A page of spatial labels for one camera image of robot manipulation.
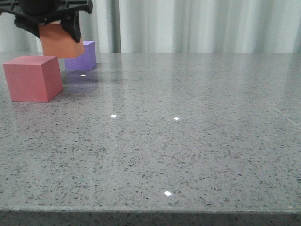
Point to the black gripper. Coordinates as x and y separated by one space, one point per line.
29 13

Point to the orange foam cube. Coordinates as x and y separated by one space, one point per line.
57 42

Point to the purple foam cube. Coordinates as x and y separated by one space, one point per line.
84 62

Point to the red foam cube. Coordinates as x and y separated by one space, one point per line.
33 78

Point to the pale green curtain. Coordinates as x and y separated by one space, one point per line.
194 26

